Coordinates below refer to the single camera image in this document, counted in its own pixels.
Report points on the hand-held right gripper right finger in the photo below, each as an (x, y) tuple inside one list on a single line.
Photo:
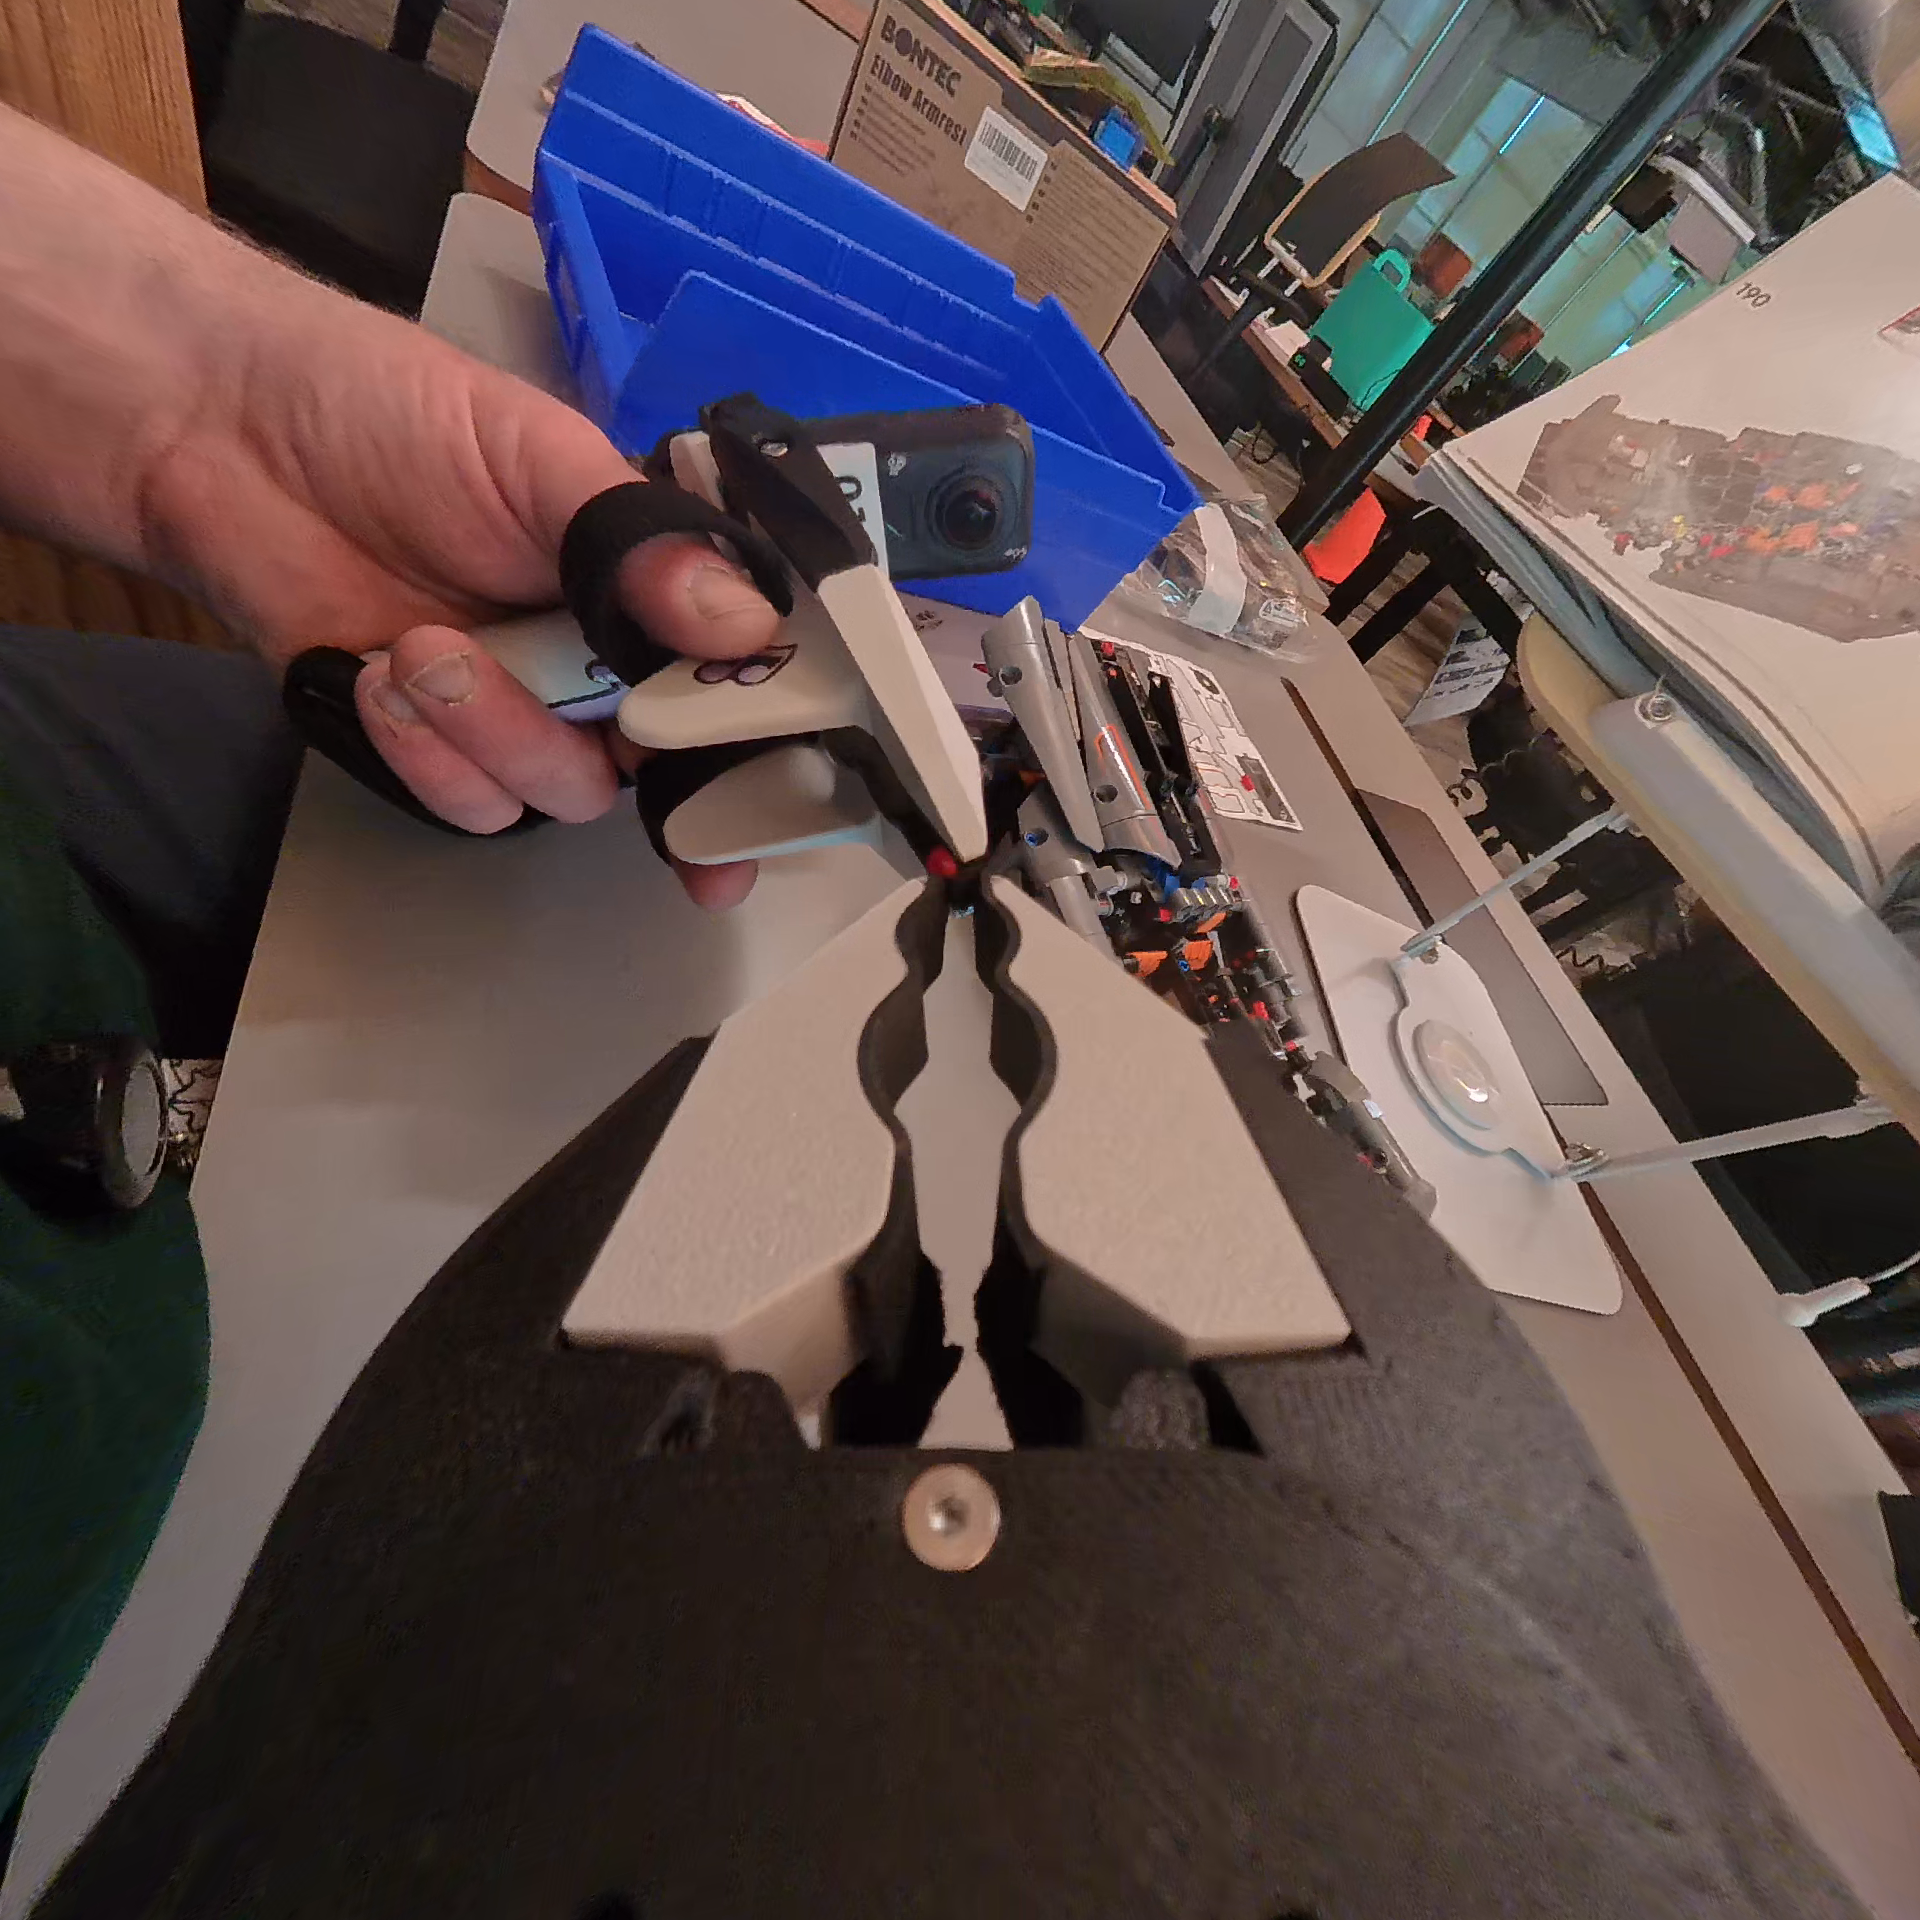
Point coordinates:
[(1182, 1183)]

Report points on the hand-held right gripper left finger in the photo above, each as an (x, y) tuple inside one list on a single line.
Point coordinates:
[(734, 1183)]

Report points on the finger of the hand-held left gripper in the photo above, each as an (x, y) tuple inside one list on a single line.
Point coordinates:
[(779, 802), (910, 702)]

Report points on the grey lego car model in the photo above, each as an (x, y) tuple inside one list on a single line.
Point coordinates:
[(1050, 702)]

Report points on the person's left forearm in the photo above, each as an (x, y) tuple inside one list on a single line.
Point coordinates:
[(76, 299)]

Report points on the lego sticker sheet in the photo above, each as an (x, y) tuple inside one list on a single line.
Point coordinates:
[(1215, 735)]

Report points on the lego instruction booklet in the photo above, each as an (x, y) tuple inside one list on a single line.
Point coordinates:
[(1725, 523)]

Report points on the person's left hand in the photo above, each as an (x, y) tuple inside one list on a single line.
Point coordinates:
[(373, 479)]

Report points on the brown cardboard box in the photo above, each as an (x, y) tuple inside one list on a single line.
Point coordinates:
[(1050, 223)]

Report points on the clear plastic parts bags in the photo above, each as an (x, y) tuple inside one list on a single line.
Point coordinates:
[(1230, 587)]

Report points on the white book stand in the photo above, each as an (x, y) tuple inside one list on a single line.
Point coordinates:
[(1437, 1050)]

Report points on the blue plastic bin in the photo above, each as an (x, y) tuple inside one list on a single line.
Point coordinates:
[(677, 103), (719, 240)]

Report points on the green tote bag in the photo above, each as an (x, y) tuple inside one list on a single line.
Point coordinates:
[(1371, 332)]

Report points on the black caster wheel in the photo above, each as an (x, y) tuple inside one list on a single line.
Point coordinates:
[(104, 1124)]

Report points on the black chair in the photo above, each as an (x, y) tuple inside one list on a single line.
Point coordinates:
[(333, 181)]

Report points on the wooden post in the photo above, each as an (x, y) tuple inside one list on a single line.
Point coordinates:
[(93, 60)]

